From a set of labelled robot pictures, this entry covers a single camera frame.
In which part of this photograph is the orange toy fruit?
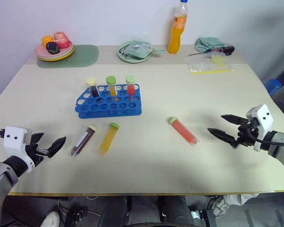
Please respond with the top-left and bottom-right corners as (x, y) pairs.
(41, 35), (54, 46)

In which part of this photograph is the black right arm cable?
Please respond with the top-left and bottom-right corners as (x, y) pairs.
(247, 122), (279, 145)

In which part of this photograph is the orange drink bottle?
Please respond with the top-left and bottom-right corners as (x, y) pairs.
(168, 0), (189, 55)

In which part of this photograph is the clear plastic zip bag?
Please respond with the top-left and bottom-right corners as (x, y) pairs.
(185, 52), (235, 75)

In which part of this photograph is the dark rounded shape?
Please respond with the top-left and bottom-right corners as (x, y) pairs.
(158, 195), (196, 227)

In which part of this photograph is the dark liquid tube cream cap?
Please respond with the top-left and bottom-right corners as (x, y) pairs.
(70, 124), (98, 159)
(85, 77), (100, 98)

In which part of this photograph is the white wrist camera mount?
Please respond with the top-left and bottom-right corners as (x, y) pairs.
(245, 104), (275, 152)
(2, 126), (36, 171)

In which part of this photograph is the yellow liquid tube green cap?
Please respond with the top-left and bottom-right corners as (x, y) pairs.
(106, 76), (118, 97)
(98, 122), (120, 157)

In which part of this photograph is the blue plastic stool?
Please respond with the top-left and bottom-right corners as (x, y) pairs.
(264, 78), (283, 96)

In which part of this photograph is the pale yellow crumpled item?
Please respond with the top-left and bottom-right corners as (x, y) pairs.
(209, 54), (227, 67)

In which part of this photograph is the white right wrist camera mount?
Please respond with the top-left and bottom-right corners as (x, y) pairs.
(245, 104), (275, 152)

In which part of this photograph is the pink plate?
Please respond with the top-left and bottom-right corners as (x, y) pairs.
(35, 39), (74, 59)

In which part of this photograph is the green placemat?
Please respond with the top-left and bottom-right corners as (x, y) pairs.
(36, 44), (100, 69)

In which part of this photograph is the yellow plate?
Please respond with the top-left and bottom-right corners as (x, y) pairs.
(36, 46), (75, 62)

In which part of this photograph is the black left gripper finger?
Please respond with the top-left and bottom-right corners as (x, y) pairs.
(30, 132), (45, 144)
(46, 136), (67, 158)

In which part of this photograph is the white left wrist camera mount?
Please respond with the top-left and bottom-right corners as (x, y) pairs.
(2, 126), (36, 171)

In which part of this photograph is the black red screwdriver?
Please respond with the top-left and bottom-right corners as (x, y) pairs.
(187, 45), (236, 57)

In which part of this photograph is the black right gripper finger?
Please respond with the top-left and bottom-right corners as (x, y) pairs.
(220, 114), (249, 126)
(207, 127), (240, 148)

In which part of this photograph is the black box under table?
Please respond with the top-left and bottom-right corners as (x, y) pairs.
(65, 207), (89, 226)
(191, 209), (215, 227)

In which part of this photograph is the green crumpled cloth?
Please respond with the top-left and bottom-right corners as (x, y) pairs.
(194, 36), (226, 53)

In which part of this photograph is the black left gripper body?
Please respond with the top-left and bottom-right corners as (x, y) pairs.
(25, 141), (50, 168)

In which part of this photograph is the stack of coloured plates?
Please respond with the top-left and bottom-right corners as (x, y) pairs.
(35, 44), (75, 60)

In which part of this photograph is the dark purple toy fruit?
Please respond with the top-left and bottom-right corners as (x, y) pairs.
(45, 42), (61, 55)

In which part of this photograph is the mint green plate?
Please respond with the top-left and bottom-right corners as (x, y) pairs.
(116, 40), (153, 64)

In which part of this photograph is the pink toy apple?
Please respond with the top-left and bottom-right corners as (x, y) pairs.
(53, 31), (70, 49)

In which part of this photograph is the grey white sneaker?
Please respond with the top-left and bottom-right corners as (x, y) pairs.
(211, 194), (231, 218)

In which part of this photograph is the red liquid tube green cap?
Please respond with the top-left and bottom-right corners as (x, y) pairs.
(125, 75), (137, 96)
(168, 116), (201, 146)

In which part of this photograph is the green fabric pouch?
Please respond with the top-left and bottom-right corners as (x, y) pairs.
(120, 40), (166, 60)

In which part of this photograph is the white shoe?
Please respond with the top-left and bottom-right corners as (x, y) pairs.
(40, 210), (61, 227)

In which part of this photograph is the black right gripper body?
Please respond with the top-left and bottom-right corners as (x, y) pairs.
(231, 119), (260, 149)

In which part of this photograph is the blue test tube rack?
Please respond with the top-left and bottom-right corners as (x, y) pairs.
(74, 83), (143, 119)

